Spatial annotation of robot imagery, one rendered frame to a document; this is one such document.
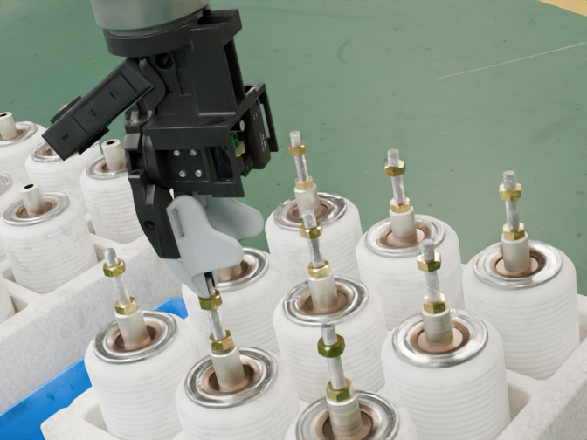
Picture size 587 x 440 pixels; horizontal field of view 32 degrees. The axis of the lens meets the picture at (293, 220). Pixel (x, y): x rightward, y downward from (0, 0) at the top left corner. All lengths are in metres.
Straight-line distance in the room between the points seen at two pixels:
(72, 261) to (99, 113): 0.48
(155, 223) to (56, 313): 0.46
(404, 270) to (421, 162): 0.75
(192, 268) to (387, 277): 0.25
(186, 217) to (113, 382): 0.21
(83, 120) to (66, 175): 0.58
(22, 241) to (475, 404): 0.57
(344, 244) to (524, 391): 0.24
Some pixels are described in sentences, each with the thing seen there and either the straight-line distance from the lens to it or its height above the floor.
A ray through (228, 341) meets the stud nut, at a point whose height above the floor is 0.29.
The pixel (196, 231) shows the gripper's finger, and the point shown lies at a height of 0.40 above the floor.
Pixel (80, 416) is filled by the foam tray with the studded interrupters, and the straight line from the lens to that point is 0.95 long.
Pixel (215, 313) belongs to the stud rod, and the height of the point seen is 0.32.
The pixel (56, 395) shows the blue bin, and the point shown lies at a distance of 1.13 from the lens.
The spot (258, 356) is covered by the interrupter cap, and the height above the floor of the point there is 0.25.
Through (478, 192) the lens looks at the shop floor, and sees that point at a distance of 1.55.
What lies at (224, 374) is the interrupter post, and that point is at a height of 0.26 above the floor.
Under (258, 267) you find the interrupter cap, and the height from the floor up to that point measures 0.25.
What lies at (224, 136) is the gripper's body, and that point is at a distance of 0.65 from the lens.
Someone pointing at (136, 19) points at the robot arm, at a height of 0.56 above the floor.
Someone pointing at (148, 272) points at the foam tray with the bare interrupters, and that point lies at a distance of 1.20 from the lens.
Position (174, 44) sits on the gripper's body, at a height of 0.54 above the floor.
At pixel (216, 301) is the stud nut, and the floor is 0.33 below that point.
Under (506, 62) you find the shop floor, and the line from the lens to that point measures 2.02.
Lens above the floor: 0.73
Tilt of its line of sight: 28 degrees down
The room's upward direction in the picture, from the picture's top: 12 degrees counter-clockwise
